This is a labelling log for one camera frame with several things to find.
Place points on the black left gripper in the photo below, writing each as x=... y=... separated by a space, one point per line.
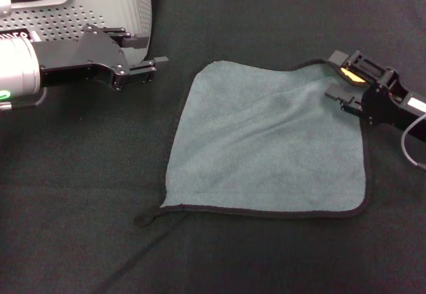
x=80 y=58

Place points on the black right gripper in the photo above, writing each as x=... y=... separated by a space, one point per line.
x=382 y=107

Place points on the grey yellow towel black trim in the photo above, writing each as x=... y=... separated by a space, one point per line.
x=266 y=147

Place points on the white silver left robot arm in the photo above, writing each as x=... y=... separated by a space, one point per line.
x=16 y=71

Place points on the grey perforated storage box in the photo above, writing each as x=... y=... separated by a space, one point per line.
x=100 y=1

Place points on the black tablecloth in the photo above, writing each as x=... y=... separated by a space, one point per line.
x=100 y=174

